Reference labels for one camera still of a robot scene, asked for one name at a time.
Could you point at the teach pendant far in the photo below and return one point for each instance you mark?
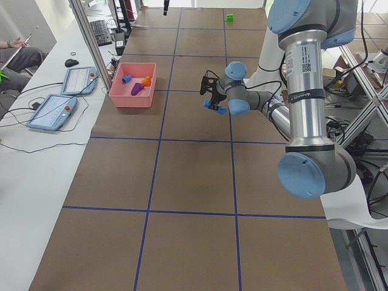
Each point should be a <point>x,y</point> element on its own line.
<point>79,81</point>

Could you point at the white curved chair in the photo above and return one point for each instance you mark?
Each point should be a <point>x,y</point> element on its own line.
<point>347,209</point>

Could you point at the black keyboard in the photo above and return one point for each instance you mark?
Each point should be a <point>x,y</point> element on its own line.
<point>101,32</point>

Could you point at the pink plastic box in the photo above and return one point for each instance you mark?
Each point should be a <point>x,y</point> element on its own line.
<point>120,93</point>

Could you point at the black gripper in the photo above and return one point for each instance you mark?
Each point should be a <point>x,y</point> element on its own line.
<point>217,97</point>

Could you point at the teach pendant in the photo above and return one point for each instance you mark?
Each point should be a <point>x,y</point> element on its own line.
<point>79,81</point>
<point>53,112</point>

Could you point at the green toy block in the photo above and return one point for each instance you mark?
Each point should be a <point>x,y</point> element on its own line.
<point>230,17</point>

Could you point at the purple curved block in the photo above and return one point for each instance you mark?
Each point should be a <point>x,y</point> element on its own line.
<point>137,88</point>

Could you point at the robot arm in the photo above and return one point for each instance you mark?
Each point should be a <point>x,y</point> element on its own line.
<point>288,89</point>

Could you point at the teach pendant near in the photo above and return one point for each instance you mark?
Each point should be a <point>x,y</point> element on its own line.
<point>53,112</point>

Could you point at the long blue studded block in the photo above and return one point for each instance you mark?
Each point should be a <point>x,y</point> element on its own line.
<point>215,107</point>

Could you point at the aluminium frame post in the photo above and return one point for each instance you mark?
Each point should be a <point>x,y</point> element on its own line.
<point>90,41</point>

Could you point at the black computer mouse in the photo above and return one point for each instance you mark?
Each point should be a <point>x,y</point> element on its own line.
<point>70,63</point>

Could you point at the small blue block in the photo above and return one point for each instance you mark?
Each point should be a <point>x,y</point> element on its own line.
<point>126,79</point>

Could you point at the orange toy block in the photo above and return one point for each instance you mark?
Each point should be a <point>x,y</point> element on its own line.
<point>147,81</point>

